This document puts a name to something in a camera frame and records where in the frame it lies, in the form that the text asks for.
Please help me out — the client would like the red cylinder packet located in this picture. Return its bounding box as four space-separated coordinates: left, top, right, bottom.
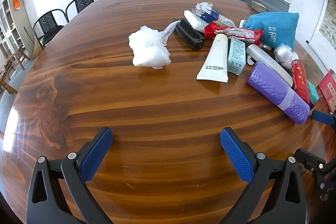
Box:
291 59 311 105

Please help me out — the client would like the blue and white packet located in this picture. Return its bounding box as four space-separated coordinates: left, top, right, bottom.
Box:
196 2 223 22

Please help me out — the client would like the hanging scroll painting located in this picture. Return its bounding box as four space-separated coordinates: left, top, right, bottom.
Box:
306 0 336 54

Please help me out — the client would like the broom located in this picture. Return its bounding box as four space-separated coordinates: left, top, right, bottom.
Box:
23 26 42 56

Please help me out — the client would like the blue cloth pouch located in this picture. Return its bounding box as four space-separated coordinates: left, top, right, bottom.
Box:
245 12 300 49

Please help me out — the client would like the red snack packet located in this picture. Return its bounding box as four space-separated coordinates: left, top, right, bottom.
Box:
204 22 264 46

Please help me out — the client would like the white plastic bottle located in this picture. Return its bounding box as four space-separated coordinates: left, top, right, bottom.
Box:
246 43 294 88

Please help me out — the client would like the red tin box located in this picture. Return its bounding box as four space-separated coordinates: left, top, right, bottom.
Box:
316 69 336 114

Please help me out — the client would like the teal soap bar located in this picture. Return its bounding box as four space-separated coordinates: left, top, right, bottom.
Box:
307 80 319 102

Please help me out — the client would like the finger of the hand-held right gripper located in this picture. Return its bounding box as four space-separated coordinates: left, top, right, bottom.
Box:
293 148 336 197
310 109 336 127

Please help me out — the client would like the purple trash bag roll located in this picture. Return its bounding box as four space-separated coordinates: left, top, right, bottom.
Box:
247 61 311 125

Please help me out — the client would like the black metal chair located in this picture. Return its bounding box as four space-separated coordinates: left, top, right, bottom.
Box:
33 9 66 47
65 0 107 22

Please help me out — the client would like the white plastic bag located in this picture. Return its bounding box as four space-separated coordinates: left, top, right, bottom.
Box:
128 21 181 70

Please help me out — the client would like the wooden furniture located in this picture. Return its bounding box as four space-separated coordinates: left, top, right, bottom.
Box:
0 46 30 94

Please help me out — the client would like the white sachet packet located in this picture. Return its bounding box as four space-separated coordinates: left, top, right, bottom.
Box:
217 15 236 28

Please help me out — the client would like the beige glass door cabinet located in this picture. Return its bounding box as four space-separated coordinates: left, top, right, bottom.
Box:
0 0 36 62

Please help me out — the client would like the white cream tube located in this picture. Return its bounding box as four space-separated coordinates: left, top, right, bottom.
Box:
196 34 229 82

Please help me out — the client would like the wooden desk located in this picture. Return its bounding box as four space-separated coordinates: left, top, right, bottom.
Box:
1 0 336 224

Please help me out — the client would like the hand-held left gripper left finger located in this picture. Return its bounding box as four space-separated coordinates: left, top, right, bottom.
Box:
26 127 113 224

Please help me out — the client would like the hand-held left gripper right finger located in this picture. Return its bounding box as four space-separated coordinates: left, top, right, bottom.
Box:
219 127 306 224

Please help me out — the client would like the clear plastic wad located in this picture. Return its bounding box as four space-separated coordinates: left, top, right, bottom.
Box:
273 43 300 69

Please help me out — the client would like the teal carton box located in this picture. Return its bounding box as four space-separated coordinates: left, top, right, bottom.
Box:
227 37 247 75

